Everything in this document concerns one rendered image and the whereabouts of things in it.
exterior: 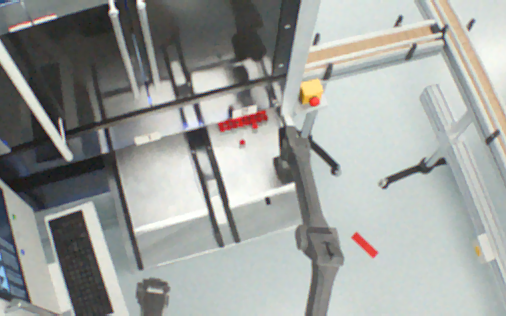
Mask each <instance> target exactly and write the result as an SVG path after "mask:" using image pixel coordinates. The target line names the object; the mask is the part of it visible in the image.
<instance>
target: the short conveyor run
mask: <svg viewBox="0 0 506 316"><path fill-rule="evenodd" d="M402 21H403V16H402V15H399V16H398V19H397V20H396V22H395V25H394V27H393V28H392V29H391V28H389V29H385V30H382V31H378V32H377V31H374V32H371V33H367V34H365V35H357V36H354V37H350V38H346V39H339V40H336V41H332V42H328V43H325V44H321V45H320V44H319V43H320V39H321V38H320V37H321V34H320V33H319V32H317V33H316V34H315V38H314V39H313V43H312V46H310V48H309V52H308V53H309V56H308V59H307V63H306V67H305V71H304V75H303V78H304V77H307V76H311V75H315V74H317V75H318V77H319V80H320V82H321V84H323V83H327V82H331V81H334V80H338V79H341V78H345V77H348V76H351V77H352V76H356V75H359V74H362V73H366V72H369V71H373V70H379V69H383V68H387V67H389V66H393V65H395V66H397V65H399V64H403V63H406V62H410V61H416V60H419V59H423V58H425V57H427V58H429V57H432V56H436V55H438V54H440V51H441V49H442V48H443V46H444V44H443V41H442V39H441V36H442V33H440V34H438V32H437V30H436V28H435V26H434V24H435V23H436V21H435V20H433V21H432V20H429V21H428V20H425V21H422V22H419V23H412V24H409V25H406V26H404V25H402V24H401V23H402ZM318 58H319V59H318Z"/></svg>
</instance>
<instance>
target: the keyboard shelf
mask: <svg viewBox="0 0 506 316"><path fill-rule="evenodd" d="M79 209H82V210H83V213H84V217H85V220H86V224H87V227H88V230H89V233H90V237H91V240H92V243H93V246H94V249H95V253H96V256H97V260H98V262H99V266H100V269H101V273H102V275H103V279H104V282H105V286H106V288H107V292H108V295H109V298H110V301H111V305H112V307H113V311H114V314H109V315H107V316H129V312H128V308H127V305H126V303H125V299H124V296H123V293H122V290H121V287H120V283H119V281H118V279H117V277H116V274H115V271H114V268H113V265H112V261H111V258H110V255H109V252H108V249H107V246H106V242H105V239H104V236H103V233H102V230H101V226H100V223H99V219H98V216H97V214H96V210H95V207H94V204H93V202H92V201H89V202H86V203H83V204H82V205H79V206H74V207H71V208H68V209H66V210H63V211H61V212H58V213H53V214H50V215H48V216H46V217H45V218H44V221H45V224H46V228H47V232H48V236H49V239H50V243H51V246H52V249H53V253H54V257H55V261H56V262H55V263H52V264H50V265H48V268H49V272H50V276H51V279H52V283H53V286H54V290H55V294H56V297H57V299H58V302H59V304H60V308H61V312H62V313H63V312H65V311H67V310H69V309H70V310H71V313H72V316H75V313H74V310H73V306H72V303H71V301H70V299H69V296H68V293H67V289H66V285H65V282H64V278H63V275H62V272H61V268H60V264H59V261H58V257H57V254H56V251H55V247H54V243H53V239H52V236H51V233H50V229H49V225H48V221H49V220H51V219H54V218H56V217H59V216H64V215H67V214H69V213H71V212H74V211H76V210H79Z"/></svg>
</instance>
